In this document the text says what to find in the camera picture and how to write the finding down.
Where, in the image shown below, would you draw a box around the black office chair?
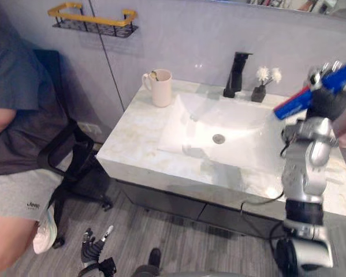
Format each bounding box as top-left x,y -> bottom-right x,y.
33,48 -> 114,249

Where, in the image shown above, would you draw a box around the cream ceramic mug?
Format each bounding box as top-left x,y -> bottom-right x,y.
142,68 -> 173,108

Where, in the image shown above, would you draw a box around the black faucet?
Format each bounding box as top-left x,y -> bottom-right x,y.
222,51 -> 254,99

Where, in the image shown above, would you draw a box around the white sink basin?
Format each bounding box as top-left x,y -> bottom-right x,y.
156,93 -> 287,169

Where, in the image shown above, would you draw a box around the dark vanity cabinet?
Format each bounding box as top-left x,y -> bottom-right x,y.
114,178 -> 287,241

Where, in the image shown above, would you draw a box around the person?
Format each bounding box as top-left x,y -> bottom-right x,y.
0,21 -> 75,275

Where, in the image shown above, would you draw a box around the black wire shelf yellow rail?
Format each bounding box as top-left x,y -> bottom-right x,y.
47,2 -> 139,39

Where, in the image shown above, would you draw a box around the blue toothpaste tube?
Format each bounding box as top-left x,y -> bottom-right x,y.
273,57 -> 346,121

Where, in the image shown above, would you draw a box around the wall mirror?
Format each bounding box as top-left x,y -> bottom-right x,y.
244,0 -> 346,21

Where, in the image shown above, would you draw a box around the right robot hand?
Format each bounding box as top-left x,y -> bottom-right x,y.
306,59 -> 346,121

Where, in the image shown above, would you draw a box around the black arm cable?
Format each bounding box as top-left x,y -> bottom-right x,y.
240,189 -> 289,242

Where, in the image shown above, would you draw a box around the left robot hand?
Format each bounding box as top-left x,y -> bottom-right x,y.
80,225 -> 115,264

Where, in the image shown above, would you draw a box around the dark robot foot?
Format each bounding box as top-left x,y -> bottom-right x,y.
147,248 -> 162,268

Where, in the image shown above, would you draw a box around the black vase white flowers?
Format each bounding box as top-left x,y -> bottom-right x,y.
251,66 -> 283,103

